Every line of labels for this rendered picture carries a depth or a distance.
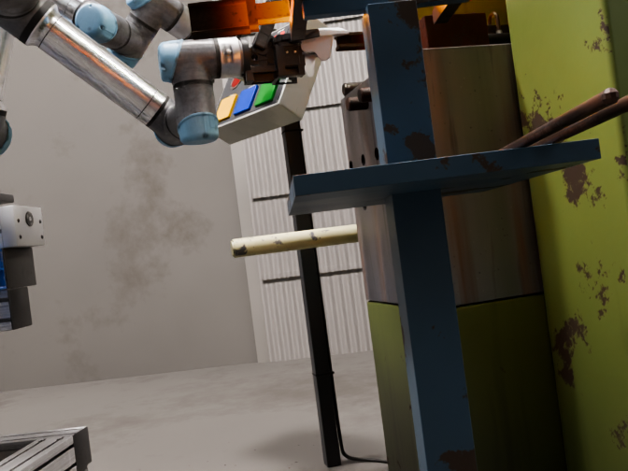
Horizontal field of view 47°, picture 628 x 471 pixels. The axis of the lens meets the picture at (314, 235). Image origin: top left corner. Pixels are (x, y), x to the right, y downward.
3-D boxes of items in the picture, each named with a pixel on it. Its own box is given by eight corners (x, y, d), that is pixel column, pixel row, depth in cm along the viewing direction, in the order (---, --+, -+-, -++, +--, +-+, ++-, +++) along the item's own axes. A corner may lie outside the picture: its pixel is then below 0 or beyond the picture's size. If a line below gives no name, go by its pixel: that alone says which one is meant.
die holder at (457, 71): (435, 308, 123) (402, 49, 124) (365, 299, 160) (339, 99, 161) (709, 265, 137) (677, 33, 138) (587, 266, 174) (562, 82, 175)
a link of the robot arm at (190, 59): (161, 91, 140) (155, 47, 140) (218, 87, 142) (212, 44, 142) (163, 81, 132) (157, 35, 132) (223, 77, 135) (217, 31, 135)
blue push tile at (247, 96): (248, 108, 189) (257, 83, 191) (232, 114, 195) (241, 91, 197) (253, 111, 190) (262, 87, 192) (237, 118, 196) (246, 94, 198)
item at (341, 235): (235, 259, 172) (232, 237, 172) (231, 260, 177) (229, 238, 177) (407, 236, 183) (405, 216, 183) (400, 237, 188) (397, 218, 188)
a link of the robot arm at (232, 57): (213, 45, 142) (218, 31, 134) (236, 43, 143) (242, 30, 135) (218, 82, 142) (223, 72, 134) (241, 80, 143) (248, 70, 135)
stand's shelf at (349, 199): (294, 196, 69) (292, 175, 69) (288, 216, 109) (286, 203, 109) (601, 158, 71) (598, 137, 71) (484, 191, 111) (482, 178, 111)
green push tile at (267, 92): (270, 99, 182) (279, 74, 184) (253, 106, 187) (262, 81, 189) (276, 103, 183) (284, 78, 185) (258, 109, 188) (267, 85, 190)
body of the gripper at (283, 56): (300, 83, 146) (240, 88, 143) (294, 41, 146) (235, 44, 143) (309, 73, 139) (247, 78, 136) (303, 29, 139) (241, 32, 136)
